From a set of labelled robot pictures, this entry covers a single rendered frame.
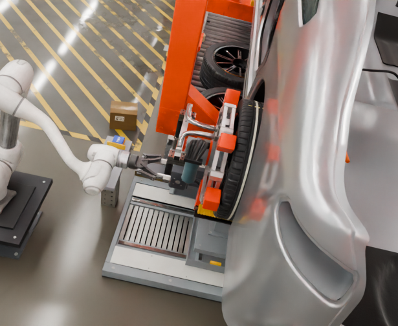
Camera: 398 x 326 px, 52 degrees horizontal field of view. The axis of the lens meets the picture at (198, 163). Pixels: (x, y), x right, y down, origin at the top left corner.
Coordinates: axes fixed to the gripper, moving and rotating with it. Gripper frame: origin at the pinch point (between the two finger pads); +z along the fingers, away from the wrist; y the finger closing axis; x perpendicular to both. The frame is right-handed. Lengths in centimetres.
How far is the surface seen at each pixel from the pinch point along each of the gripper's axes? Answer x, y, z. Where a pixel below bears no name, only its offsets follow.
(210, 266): -69, 8, 38
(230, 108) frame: 28.4, -25.1, 24.1
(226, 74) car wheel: -33, -151, 25
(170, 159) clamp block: 10.3, 2.3, 0.3
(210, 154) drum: 6.3, -11.7, 19.9
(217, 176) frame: 13.7, 9.4, 24.3
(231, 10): -24, -253, 19
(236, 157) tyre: 25.2, 5.9, 30.3
